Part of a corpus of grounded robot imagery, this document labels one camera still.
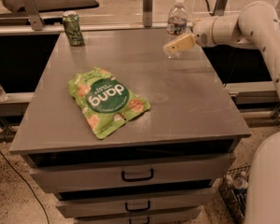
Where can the black drawer handle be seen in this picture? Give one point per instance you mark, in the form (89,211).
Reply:
(137,176)
(137,207)
(139,220)

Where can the wire basket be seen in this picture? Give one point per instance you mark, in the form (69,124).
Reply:
(234,199)

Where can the bottle in basket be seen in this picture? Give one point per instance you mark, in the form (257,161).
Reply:
(240,180)

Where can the clear plastic water bottle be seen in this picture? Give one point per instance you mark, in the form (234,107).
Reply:
(177,20)

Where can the metal bracket centre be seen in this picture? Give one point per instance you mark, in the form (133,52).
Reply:
(147,12)

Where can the metal bracket right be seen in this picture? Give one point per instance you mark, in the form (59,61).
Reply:
(219,8)

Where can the metal bracket left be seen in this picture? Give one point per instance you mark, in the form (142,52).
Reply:
(33,15)

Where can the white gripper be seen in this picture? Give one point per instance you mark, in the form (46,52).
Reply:
(202,32)

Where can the black middle drawer handle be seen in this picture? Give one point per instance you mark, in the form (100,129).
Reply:
(137,207)

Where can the grey drawer cabinet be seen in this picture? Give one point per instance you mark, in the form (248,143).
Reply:
(187,136)

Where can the green soda can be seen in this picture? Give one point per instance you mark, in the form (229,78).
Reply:
(72,28)

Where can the black bottom drawer handle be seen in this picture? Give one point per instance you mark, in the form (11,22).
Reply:
(139,220)

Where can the metal bracket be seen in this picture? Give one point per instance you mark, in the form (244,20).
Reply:
(147,12)
(33,15)
(219,8)

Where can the black top drawer handle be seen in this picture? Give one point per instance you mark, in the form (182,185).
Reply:
(137,176)

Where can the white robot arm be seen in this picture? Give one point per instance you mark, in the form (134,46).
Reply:
(255,27)

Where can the green rice chip bag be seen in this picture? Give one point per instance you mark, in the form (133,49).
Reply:
(105,102)

